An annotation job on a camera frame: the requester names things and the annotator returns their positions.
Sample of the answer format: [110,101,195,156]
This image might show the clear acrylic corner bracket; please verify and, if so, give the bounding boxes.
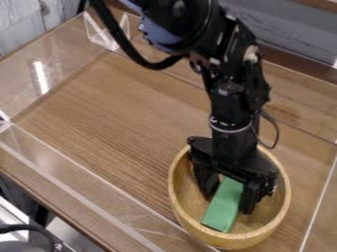
[83,12,130,51]

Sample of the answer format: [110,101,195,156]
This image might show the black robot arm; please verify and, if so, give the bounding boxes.
[120,0,278,215]

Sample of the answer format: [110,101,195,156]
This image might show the clear acrylic barrier walls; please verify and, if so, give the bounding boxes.
[0,17,337,252]

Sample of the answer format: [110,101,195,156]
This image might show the black cable lower left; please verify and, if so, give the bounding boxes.
[0,223,56,252]

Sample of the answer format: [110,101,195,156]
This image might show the brown wooden bowl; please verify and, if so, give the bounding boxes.
[168,146,293,250]

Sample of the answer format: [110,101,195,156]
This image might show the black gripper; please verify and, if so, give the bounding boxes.
[187,130,279,215]

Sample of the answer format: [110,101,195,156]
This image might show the green rectangular block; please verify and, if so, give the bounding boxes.
[202,177,243,232]

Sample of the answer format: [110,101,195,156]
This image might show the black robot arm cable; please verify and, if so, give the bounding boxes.
[89,0,188,71]

